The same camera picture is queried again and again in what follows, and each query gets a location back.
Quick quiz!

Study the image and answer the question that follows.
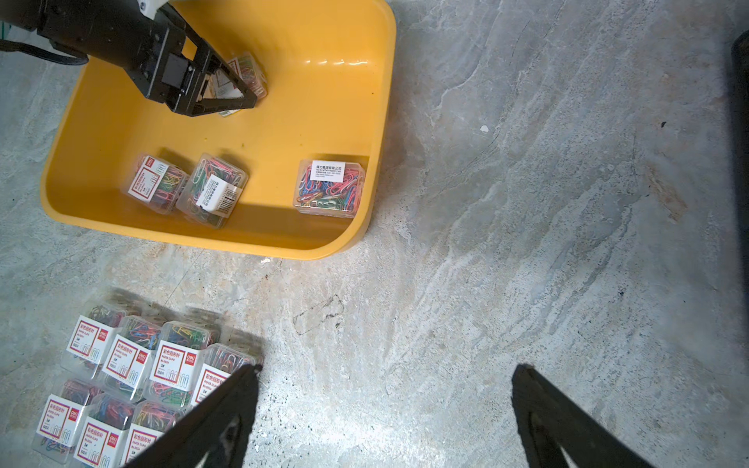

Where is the paper clip box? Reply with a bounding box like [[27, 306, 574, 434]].
[[124, 155, 188, 215], [120, 400, 183, 466], [101, 315, 162, 403], [293, 160, 366, 218], [190, 343, 259, 407], [144, 321, 220, 409], [60, 302, 128, 379]]

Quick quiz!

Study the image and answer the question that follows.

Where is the paper clip box edge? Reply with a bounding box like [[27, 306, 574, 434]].
[[201, 51, 269, 118]]

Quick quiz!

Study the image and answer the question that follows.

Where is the yellow plastic storage tray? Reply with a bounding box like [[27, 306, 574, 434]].
[[40, 1, 397, 261]]

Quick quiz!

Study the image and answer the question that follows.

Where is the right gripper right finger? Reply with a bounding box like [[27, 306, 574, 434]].
[[511, 364, 651, 467]]

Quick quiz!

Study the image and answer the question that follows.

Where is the paper clip box removed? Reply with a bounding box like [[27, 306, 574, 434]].
[[73, 393, 136, 468], [32, 378, 105, 465]]

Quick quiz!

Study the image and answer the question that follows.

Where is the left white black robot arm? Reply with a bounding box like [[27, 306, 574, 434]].
[[1, 0, 257, 117]]

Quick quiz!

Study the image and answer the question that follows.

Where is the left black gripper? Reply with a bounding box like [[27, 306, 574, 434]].
[[36, 1, 257, 117]]

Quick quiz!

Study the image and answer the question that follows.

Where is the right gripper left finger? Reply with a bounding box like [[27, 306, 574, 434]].
[[126, 365, 263, 467]]

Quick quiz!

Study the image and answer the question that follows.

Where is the paper clip box barcode side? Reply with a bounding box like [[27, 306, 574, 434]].
[[176, 153, 249, 229]]

